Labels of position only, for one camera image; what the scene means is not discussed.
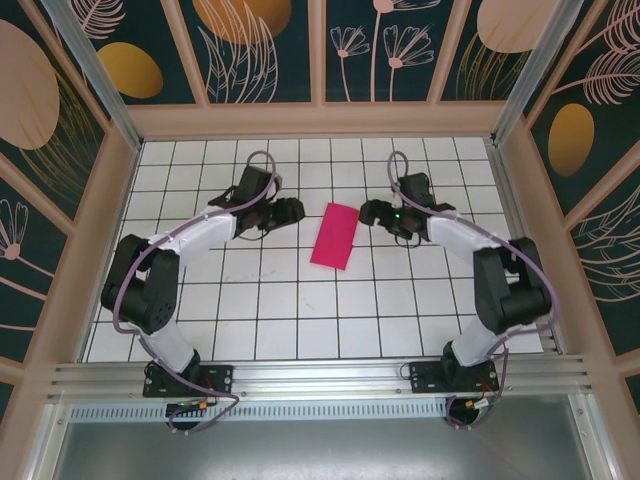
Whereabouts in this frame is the aluminium table side rail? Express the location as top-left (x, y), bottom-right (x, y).
top-left (487, 138), bottom-right (566, 359)

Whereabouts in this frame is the white slotted cable duct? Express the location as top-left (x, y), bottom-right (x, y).
top-left (69, 403), bottom-right (576, 422)

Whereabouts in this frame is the aluminium frame post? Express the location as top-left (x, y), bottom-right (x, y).
top-left (491, 0), bottom-right (571, 147)
top-left (42, 0), bottom-right (142, 151)

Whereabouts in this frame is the pink felt sheet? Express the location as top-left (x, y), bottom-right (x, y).
top-left (309, 202), bottom-right (360, 272)

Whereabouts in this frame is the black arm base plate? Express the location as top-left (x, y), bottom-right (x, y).
top-left (409, 360), bottom-right (499, 396)
top-left (143, 363), bottom-right (235, 399)

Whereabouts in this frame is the grey metal panel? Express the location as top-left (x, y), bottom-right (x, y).
top-left (49, 419), bottom-right (601, 480)

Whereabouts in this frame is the aluminium slotted mounting rail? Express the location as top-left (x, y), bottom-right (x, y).
top-left (47, 354), bottom-right (596, 401)

